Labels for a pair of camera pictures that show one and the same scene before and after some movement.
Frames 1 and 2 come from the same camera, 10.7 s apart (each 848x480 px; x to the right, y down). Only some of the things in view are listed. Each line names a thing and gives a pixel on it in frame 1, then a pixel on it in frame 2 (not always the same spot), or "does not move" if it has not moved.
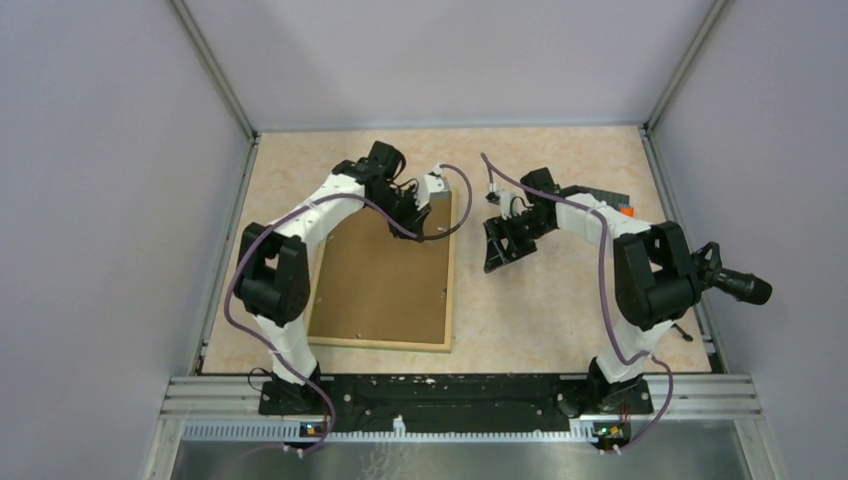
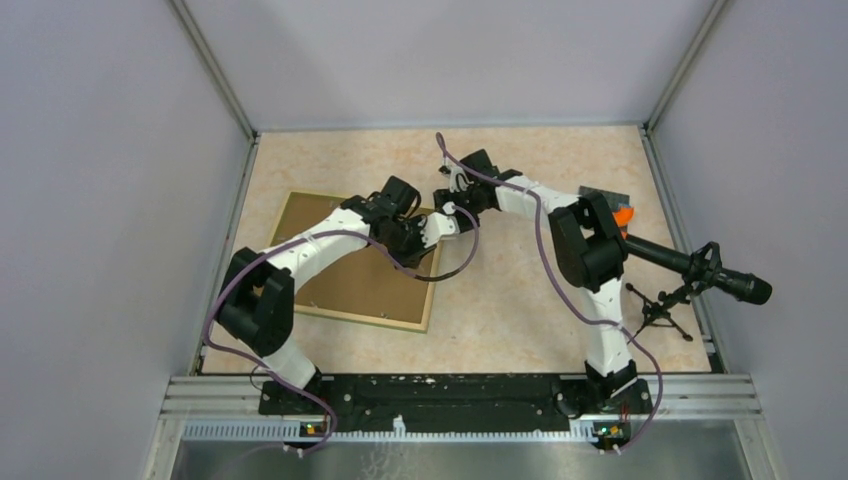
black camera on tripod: [709, 272] does not move
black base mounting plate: [457, 404] does not move
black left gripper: [412, 222] → [410, 259]
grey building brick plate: [611, 199] does not move
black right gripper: [497, 254] → [445, 195]
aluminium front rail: [724, 398] does not move
